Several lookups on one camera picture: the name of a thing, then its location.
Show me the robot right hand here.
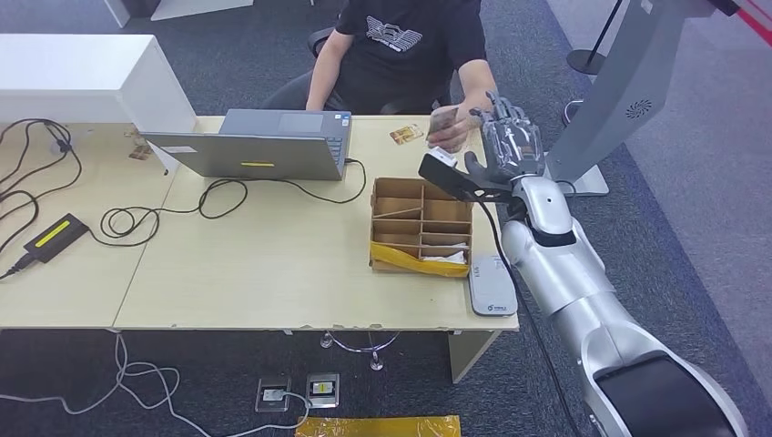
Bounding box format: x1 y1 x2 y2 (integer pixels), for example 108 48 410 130
464 90 547 188

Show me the black power adapter yellow label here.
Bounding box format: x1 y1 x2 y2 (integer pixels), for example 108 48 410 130
23 213 90 264

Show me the chrome wire stand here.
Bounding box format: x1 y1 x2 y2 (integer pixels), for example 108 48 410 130
320 330 402 372

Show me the yellow plastic sheet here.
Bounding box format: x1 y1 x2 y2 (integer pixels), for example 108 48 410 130
294 416 462 437

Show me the right wrist camera pale box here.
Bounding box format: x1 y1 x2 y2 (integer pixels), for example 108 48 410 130
426 147 460 170

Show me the white furniture base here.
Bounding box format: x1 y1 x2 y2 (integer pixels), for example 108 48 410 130
103 0 256 28

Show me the steel floor socket yellow label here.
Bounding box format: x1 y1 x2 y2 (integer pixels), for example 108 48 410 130
305 373 340 412

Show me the cardboard divider box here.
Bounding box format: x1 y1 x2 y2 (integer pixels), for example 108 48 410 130
369 176 474 279

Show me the grey laptop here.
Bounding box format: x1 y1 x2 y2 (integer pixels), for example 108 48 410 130
140 108 354 182

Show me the black laptop power cable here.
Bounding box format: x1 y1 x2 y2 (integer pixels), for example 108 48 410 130
88 158 368 249

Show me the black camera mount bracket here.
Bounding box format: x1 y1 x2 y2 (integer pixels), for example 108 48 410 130
417 153 513 203

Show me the person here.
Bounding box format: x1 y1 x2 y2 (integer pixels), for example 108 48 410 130
262 0 499 155

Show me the steel floor socket white plug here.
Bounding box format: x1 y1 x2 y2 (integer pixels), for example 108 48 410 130
254 376 292 415

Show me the white cabinet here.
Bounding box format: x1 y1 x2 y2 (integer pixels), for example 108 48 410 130
0 33 199 175

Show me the white floor cable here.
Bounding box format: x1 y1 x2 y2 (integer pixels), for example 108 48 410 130
0 332 311 437

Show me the black mains cable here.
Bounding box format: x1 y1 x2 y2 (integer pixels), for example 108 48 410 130
0 118 85 281

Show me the black stanchion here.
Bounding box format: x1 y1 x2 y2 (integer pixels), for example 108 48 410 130
566 0 628 77

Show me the grey kiosk stand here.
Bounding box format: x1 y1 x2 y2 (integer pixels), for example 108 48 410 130
543 0 746 198

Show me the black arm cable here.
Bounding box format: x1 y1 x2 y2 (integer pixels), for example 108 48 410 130
476 201 574 437

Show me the person's left hand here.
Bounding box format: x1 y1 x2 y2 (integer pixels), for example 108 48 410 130
426 102 483 155

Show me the beige desk leg panel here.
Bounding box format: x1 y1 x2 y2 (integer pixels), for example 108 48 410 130
447 330 502 385

